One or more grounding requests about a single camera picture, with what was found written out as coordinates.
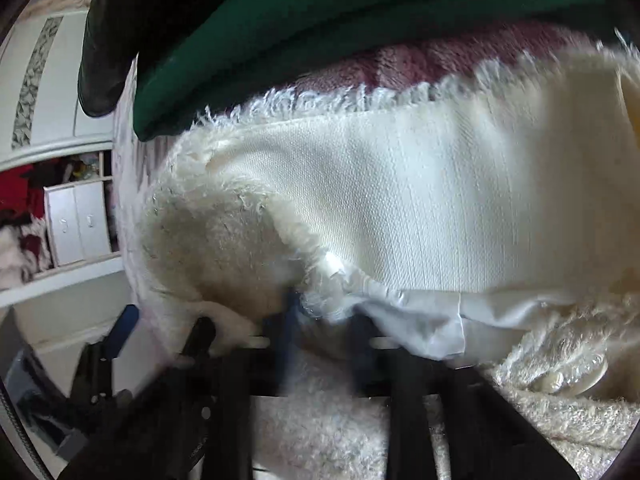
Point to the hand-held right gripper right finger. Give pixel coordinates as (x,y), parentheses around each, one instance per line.
(361,345)

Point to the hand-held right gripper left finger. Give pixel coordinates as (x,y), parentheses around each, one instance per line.
(287,330)

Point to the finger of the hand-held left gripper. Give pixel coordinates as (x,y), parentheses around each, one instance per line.
(102,365)

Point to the white fluffy coat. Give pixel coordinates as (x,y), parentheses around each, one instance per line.
(410,200)

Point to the red clothes pile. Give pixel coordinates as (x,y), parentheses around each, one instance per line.
(17,195)

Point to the white small drawer unit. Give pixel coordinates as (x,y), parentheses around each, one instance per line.
(77,225)

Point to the white wardrobe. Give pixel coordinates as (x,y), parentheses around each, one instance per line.
(50,85)

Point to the floral plush blanket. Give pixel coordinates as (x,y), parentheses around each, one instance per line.
(400,60)

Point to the green and black varsity jacket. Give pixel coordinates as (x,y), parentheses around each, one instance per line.
(310,15)

